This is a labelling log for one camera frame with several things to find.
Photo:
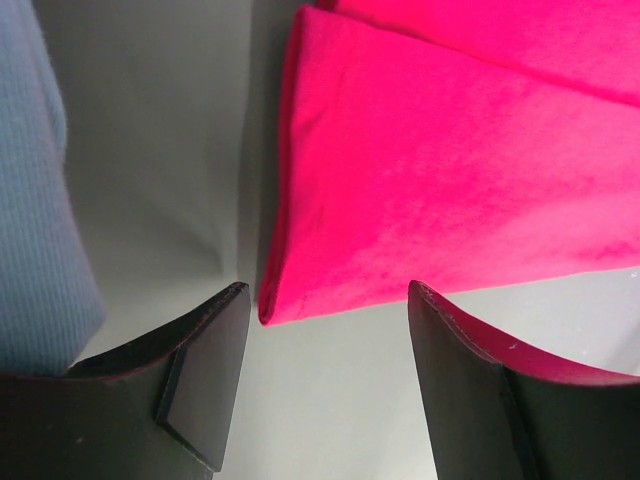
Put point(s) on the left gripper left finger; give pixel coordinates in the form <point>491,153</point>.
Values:
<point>157,407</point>

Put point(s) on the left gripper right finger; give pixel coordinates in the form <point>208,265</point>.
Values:
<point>497,407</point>

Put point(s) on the red t shirt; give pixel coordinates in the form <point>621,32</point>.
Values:
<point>467,144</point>

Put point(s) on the folded light blue t shirt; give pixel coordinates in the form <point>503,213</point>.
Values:
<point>50,303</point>

